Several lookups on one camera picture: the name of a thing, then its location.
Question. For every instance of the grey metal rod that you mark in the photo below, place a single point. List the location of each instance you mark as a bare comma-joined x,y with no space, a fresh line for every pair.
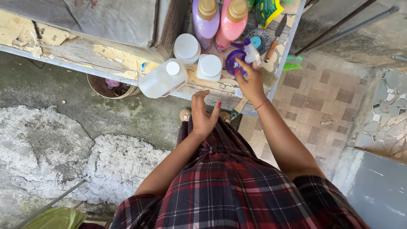
356,28

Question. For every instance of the purple spray bottle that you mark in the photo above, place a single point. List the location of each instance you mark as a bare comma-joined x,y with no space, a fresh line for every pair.
233,60

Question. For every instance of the pink bottle with gold cap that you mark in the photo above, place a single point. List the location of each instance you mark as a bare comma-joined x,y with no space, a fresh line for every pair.
231,25

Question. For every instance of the white lidded plastic jar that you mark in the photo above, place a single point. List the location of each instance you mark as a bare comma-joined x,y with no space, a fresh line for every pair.
210,67
187,49

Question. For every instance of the brown metal rod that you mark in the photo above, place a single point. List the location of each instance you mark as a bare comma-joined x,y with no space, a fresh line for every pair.
334,28

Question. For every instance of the thin grey metal bar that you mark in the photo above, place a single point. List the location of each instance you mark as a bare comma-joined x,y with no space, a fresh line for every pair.
47,205

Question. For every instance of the person's right hand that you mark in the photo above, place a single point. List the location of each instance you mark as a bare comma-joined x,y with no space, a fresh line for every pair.
254,84

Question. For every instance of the steel wool scourer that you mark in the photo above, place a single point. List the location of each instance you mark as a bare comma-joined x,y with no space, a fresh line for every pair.
262,41

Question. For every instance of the clear jug with white cap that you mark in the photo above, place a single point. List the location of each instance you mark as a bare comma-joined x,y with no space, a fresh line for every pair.
160,81

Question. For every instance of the small clear cap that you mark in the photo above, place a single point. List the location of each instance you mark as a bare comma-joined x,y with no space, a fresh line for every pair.
238,92

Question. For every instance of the green scrubbing brush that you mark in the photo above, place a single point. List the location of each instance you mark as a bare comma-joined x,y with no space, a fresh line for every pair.
292,63

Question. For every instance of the pink capped container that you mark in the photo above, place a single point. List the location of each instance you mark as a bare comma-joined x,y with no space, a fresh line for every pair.
112,83

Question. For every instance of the grey cardboard carton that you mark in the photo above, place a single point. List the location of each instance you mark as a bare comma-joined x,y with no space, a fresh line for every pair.
95,19

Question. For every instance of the round bucket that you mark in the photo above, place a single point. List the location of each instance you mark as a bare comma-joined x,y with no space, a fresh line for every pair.
108,90

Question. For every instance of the green and yellow packet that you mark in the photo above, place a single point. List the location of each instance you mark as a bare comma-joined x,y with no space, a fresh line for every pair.
266,11

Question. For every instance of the green cloth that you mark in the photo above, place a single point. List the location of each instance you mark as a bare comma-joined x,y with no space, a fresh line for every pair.
55,219

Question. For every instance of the person's left hand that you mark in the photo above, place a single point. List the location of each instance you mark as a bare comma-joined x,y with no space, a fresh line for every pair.
201,116

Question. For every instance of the lilac bottle with gold cap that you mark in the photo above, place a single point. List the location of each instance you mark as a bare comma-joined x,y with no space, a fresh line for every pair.
206,24

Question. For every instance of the worn wooden table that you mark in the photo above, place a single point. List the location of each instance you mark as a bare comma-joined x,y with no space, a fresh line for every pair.
105,59

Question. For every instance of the red plaid dress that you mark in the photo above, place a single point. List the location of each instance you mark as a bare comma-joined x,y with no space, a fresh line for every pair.
235,187

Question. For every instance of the brown shoe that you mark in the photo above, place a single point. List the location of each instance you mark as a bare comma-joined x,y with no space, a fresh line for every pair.
185,114
224,116

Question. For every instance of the short grey metal pipe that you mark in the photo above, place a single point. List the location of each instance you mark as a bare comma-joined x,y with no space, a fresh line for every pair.
400,58

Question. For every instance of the green bottle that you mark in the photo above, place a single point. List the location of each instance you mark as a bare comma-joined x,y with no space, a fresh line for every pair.
250,4

